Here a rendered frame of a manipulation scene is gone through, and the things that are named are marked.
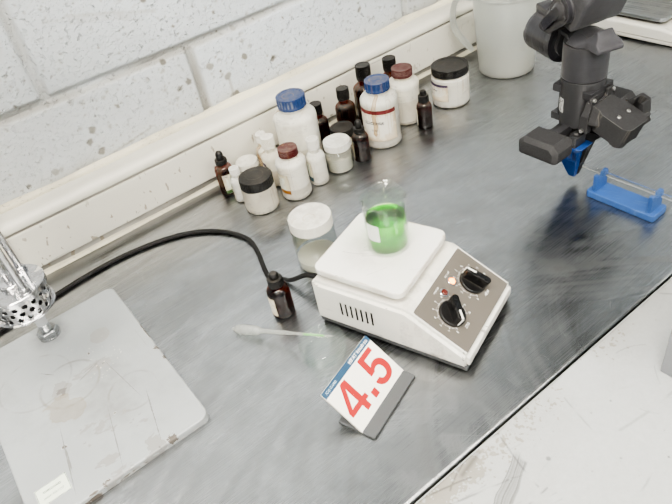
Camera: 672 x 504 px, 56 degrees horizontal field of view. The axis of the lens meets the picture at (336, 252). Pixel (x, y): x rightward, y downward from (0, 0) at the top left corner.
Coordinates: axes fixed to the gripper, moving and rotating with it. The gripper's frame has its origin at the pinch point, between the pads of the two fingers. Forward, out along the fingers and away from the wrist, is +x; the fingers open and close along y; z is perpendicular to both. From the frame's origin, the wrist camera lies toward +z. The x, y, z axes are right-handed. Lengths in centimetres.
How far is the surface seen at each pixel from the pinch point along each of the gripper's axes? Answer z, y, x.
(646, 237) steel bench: 14.3, -4.8, 4.7
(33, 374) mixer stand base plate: -25, -74, 4
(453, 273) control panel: 4.8, -30.3, -1.4
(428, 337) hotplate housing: 8.4, -38.3, 0.3
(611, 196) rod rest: 6.8, -1.0, 3.8
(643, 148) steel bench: 3.0, 13.4, 4.9
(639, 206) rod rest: 10.7, -0.8, 3.7
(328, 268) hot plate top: -4.4, -41.2, -4.2
